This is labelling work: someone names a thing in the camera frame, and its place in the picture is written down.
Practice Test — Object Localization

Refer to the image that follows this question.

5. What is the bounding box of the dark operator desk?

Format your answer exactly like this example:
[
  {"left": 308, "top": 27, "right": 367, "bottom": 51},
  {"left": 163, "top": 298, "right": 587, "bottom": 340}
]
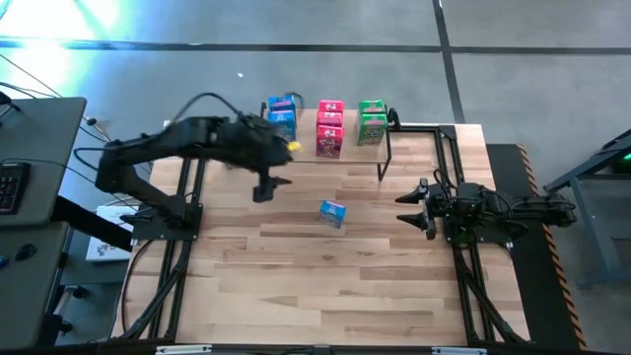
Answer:
[{"left": 0, "top": 97, "right": 89, "bottom": 349}]

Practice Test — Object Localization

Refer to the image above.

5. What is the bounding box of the white printed booklet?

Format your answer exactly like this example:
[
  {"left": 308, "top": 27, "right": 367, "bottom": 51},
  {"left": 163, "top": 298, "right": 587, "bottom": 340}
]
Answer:
[{"left": 85, "top": 204, "right": 138, "bottom": 263}]

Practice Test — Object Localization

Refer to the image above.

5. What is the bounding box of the black mat with hazard stripe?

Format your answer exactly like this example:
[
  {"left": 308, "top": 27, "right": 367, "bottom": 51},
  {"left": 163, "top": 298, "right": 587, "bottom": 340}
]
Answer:
[{"left": 485, "top": 142, "right": 589, "bottom": 352}]

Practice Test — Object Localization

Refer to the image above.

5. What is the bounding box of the grey metal stand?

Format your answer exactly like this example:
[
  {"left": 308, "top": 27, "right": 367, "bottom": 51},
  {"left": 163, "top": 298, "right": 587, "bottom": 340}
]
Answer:
[{"left": 541, "top": 126, "right": 631, "bottom": 291}]

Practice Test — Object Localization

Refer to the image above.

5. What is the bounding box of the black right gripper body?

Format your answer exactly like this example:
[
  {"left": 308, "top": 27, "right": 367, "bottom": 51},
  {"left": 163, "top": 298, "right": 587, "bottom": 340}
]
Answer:
[{"left": 417, "top": 176, "right": 467, "bottom": 242}]

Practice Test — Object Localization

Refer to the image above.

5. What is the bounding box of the blue Rice Krispies cereal box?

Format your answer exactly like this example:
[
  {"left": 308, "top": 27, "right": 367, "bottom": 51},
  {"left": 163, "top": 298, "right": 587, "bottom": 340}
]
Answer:
[
  {"left": 268, "top": 109, "right": 298, "bottom": 143},
  {"left": 318, "top": 199, "right": 348, "bottom": 230},
  {"left": 267, "top": 94, "right": 298, "bottom": 112}
]

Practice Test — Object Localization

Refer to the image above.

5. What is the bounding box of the green Apple Jacks cereal box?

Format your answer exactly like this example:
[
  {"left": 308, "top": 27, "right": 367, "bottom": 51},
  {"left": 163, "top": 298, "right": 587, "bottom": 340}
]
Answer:
[
  {"left": 356, "top": 113, "right": 389, "bottom": 147},
  {"left": 358, "top": 100, "right": 388, "bottom": 115}
]

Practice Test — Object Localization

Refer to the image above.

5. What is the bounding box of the white bracket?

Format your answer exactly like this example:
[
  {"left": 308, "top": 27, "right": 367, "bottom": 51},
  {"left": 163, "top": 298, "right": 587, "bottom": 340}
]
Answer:
[
  {"left": 155, "top": 344, "right": 213, "bottom": 355},
  {"left": 431, "top": 346, "right": 489, "bottom": 355}
]

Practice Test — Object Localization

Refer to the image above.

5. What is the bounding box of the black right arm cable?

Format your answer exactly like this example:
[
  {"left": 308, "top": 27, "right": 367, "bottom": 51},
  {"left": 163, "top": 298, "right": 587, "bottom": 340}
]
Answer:
[{"left": 432, "top": 169, "right": 451, "bottom": 198}]

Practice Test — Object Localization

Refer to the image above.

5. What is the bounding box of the black aluminium rig frame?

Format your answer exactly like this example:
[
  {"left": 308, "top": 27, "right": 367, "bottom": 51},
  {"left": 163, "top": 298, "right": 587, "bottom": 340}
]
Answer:
[{"left": 110, "top": 120, "right": 531, "bottom": 355}]

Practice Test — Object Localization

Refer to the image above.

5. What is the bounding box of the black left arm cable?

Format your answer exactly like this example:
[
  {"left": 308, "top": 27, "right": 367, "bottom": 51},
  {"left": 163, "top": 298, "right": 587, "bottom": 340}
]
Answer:
[{"left": 170, "top": 91, "right": 247, "bottom": 124}]

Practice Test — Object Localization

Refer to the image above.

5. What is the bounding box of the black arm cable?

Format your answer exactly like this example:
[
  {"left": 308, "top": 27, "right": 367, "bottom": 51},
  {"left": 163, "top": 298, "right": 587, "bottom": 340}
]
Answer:
[
  {"left": 432, "top": 169, "right": 451, "bottom": 198},
  {"left": 170, "top": 91, "right": 247, "bottom": 124}
]

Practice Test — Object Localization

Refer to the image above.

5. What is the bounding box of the black keyboard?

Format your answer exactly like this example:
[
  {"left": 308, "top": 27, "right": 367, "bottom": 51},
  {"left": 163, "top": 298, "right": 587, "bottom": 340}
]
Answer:
[{"left": 0, "top": 161, "right": 33, "bottom": 217}]

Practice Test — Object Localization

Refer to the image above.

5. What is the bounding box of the thin black floor cable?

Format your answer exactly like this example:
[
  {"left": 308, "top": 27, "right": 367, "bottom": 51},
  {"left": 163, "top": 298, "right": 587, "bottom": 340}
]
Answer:
[{"left": 0, "top": 51, "right": 64, "bottom": 100}]

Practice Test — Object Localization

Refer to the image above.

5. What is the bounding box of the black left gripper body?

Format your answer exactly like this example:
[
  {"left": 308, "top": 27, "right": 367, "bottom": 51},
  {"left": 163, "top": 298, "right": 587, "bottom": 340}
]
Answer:
[{"left": 214, "top": 116, "right": 294, "bottom": 204}]

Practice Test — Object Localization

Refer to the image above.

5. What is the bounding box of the black diagonal bar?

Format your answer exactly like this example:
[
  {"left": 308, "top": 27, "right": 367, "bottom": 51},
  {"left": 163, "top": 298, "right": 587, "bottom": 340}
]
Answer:
[{"left": 51, "top": 195, "right": 135, "bottom": 252}]

